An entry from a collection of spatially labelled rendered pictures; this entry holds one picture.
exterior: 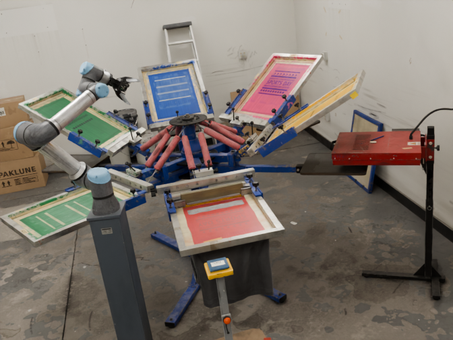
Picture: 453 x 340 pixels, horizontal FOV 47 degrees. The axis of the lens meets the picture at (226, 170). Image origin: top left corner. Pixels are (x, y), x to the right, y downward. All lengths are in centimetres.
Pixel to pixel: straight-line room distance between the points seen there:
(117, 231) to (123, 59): 458
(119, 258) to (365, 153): 173
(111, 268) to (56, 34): 468
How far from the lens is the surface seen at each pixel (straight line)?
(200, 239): 298
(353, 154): 362
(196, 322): 397
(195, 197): 336
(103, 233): 295
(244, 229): 302
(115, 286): 311
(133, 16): 723
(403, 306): 401
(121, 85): 302
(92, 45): 726
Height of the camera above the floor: 235
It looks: 21 degrees down
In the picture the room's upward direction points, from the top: 7 degrees counter-clockwise
